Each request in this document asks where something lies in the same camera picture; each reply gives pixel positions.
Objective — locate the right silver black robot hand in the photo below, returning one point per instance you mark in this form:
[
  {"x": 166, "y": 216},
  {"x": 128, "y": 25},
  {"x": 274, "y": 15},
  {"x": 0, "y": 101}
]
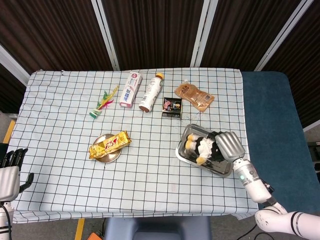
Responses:
[{"x": 231, "y": 145}]

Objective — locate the orange object on floor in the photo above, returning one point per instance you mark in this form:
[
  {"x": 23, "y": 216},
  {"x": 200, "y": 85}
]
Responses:
[{"x": 96, "y": 236}]

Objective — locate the gold foil snack pack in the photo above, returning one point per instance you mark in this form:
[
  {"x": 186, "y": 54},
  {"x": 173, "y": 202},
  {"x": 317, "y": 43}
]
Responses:
[{"x": 110, "y": 145}]

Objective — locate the white black checked tablecloth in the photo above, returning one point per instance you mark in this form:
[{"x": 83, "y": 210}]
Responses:
[{"x": 62, "y": 125}]

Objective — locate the pink white toothpaste box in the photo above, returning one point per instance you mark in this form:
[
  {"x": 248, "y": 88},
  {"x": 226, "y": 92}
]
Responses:
[{"x": 130, "y": 90}]

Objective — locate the blue felt table cover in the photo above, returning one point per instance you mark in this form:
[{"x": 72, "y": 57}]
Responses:
[{"x": 267, "y": 112}]

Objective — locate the colourful feather shuttlecock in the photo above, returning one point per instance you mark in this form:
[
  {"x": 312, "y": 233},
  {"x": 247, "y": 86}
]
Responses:
[{"x": 95, "y": 113}]

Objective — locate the small black printed box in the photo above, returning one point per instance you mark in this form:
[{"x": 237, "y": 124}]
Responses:
[{"x": 172, "y": 107}]

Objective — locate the rectangular metal tray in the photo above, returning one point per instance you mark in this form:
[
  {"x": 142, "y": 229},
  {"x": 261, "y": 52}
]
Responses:
[{"x": 191, "y": 128}]

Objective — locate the brown spout pouch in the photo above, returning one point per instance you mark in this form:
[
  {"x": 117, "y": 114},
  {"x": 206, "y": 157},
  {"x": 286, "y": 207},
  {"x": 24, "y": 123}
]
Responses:
[{"x": 195, "y": 96}]

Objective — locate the black-headed white plush doll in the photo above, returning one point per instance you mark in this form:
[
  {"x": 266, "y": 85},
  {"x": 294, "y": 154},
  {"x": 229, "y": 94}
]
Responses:
[{"x": 202, "y": 147}]

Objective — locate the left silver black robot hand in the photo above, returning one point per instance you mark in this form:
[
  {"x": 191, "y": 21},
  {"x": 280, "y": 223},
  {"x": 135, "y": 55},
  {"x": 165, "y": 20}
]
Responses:
[{"x": 8, "y": 180}]

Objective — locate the dark brown partition panel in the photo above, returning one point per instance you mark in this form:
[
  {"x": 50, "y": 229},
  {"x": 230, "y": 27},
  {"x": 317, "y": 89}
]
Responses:
[
  {"x": 307, "y": 62},
  {"x": 50, "y": 32},
  {"x": 10, "y": 95},
  {"x": 240, "y": 32},
  {"x": 155, "y": 32}
]

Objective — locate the round metal plate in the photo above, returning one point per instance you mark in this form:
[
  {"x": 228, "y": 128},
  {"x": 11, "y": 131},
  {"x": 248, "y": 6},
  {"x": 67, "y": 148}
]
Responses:
[{"x": 112, "y": 157}]

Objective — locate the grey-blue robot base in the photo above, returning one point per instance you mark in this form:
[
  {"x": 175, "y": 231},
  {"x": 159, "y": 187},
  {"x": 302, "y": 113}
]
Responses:
[{"x": 155, "y": 228}]

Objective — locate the white bottle orange cap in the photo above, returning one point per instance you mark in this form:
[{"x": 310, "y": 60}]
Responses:
[{"x": 151, "y": 92}]

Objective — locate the white partition post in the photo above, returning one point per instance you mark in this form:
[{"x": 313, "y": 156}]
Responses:
[
  {"x": 311, "y": 127},
  {"x": 202, "y": 37},
  {"x": 282, "y": 35},
  {"x": 12, "y": 66},
  {"x": 106, "y": 37}
]

